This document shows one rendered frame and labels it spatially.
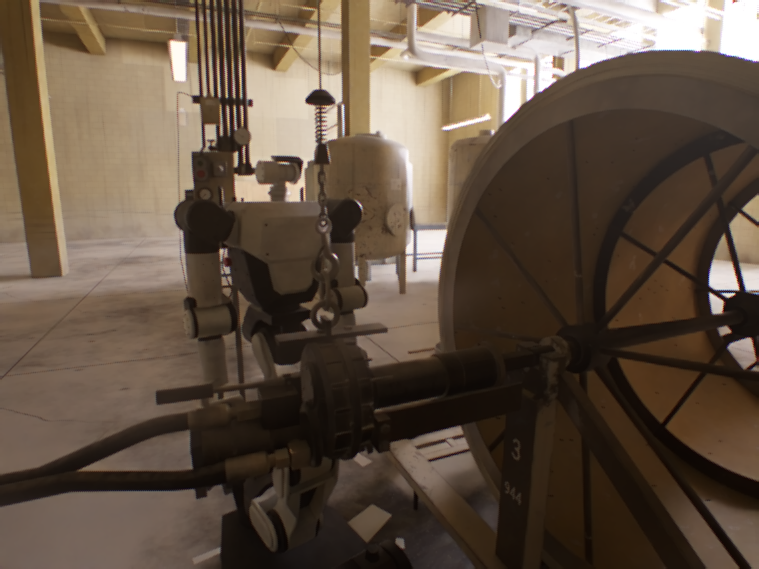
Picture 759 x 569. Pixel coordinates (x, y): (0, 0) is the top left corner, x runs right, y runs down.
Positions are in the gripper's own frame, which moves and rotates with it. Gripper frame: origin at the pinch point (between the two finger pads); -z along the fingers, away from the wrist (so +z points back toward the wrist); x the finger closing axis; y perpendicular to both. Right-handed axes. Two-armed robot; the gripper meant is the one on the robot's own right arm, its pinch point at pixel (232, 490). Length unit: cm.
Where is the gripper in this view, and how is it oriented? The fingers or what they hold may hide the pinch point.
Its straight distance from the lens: 141.1
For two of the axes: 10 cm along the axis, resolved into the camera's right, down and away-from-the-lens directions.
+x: 5.9, -0.4, -8.0
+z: -1.2, -9.9, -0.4
